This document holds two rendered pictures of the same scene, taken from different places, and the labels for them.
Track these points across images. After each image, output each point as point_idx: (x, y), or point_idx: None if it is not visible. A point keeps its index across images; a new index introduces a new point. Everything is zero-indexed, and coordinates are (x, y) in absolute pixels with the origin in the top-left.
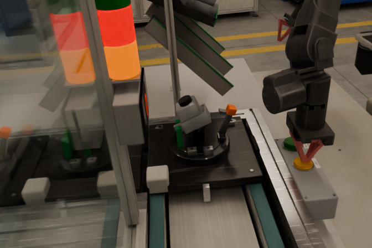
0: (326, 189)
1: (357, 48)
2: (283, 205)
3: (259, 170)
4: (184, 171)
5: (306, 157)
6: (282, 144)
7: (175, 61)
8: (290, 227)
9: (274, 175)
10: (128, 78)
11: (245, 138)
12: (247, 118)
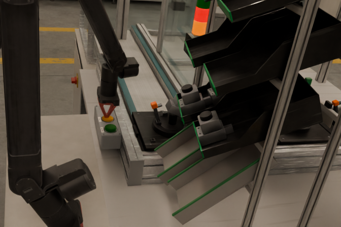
0: (99, 108)
1: None
2: (123, 104)
3: (133, 114)
4: None
5: (106, 113)
6: (117, 129)
7: None
8: (121, 97)
9: (125, 115)
10: None
11: (141, 131)
12: (140, 150)
